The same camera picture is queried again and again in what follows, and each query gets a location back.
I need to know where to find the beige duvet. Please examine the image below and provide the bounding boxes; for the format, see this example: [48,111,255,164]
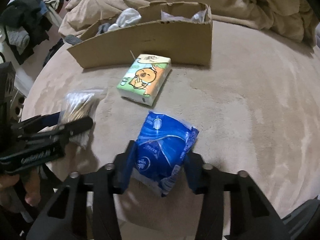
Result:
[59,0,319,46]

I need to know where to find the hanging clothes pile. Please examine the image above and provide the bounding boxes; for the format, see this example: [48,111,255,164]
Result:
[1,0,70,65]

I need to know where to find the cartoon tissue pack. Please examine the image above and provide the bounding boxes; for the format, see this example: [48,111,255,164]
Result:
[117,54,171,106]

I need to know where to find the grey trouser leg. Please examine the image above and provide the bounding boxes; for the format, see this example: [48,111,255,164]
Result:
[282,199,320,240]

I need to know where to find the person's left hand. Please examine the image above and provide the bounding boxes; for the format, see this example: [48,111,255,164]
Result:
[1,169,41,213]

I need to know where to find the cotton swab bag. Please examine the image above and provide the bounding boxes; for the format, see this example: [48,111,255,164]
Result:
[58,88,107,150]

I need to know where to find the blue tissue pack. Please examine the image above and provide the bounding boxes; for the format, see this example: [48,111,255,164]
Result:
[132,111,199,197]

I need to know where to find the clear plastic bag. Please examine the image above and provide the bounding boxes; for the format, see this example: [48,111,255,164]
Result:
[161,9,207,24]

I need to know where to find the white sock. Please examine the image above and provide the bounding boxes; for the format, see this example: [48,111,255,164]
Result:
[107,8,142,31]

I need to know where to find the beige bed sheet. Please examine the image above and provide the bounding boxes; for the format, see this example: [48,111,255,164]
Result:
[22,22,319,217]

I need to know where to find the brown cardboard box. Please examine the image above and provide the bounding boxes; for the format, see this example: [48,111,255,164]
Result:
[68,1,213,69]

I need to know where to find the dark bag on floor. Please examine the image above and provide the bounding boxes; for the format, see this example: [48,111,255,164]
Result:
[42,38,64,68]

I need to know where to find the grey dotted sock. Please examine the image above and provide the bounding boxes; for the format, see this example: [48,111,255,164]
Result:
[64,23,111,46]

